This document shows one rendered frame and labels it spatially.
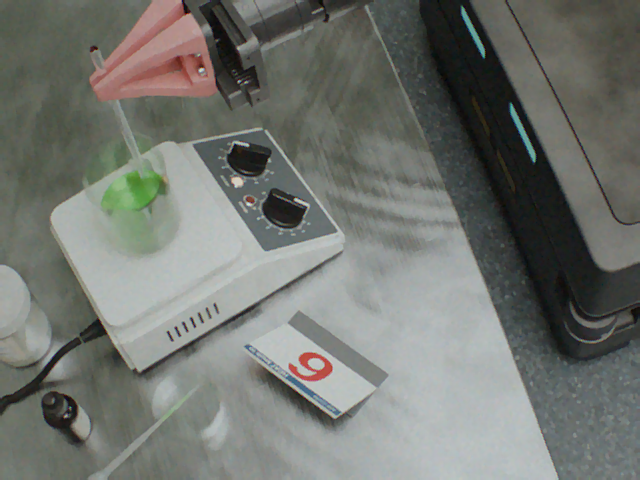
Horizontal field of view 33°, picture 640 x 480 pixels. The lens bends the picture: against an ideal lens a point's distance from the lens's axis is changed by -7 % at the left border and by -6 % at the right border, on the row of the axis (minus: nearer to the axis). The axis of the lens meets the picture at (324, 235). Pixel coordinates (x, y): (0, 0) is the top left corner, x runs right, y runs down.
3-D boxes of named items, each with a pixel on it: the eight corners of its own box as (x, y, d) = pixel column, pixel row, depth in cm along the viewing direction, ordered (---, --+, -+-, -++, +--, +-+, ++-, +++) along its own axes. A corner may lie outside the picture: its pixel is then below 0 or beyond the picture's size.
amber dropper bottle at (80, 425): (65, 450, 87) (38, 423, 81) (52, 419, 88) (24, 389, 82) (97, 435, 87) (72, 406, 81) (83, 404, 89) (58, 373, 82)
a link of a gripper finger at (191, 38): (95, 88, 67) (233, 18, 68) (58, 14, 70) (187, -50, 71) (120, 147, 73) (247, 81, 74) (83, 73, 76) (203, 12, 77)
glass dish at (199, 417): (191, 367, 89) (186, 356, 87) (240, 411, 87) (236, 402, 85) (144, 413, 88) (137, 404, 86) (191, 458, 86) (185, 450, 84)
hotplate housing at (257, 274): (266, 140, 99) (254, 88, 91) (350, 254, 93) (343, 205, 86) (47, 272, 94) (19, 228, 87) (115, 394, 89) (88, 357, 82)
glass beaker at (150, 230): (93, 222, 87) (64, 166, 79) (158, 175, 88) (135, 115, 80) (140, 286, 84) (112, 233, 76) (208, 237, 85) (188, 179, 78)
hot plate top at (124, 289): (175, 141, 90) (173, 135, 89) (250, 253, 85) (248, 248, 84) (48, 218, 88) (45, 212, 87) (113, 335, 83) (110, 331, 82)
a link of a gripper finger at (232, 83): (106, 110, 66) (246, 39, 67) (67, 32, 69) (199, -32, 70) (130, 168, 72) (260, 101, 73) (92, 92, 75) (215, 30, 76)
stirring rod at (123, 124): (158, 199, 85) (95, 41, 68) (161, 205, 85) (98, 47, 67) (151, 203, 85) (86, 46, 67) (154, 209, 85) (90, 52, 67)
